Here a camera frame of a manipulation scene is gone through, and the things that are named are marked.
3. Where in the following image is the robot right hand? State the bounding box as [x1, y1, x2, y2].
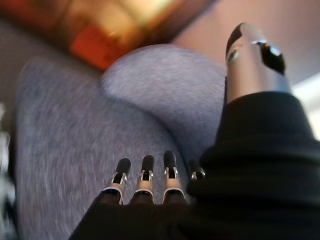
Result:
[68, 22, 320, 240]

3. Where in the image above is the white frilled cushion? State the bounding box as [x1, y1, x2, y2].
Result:
[0, 102, 12, 181]

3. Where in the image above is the grey fabric armchair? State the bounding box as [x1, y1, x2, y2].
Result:
[0, 19, 228, 240]

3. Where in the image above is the brown wooden cabinet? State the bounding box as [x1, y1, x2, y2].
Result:
[0, 0, 218, 72]

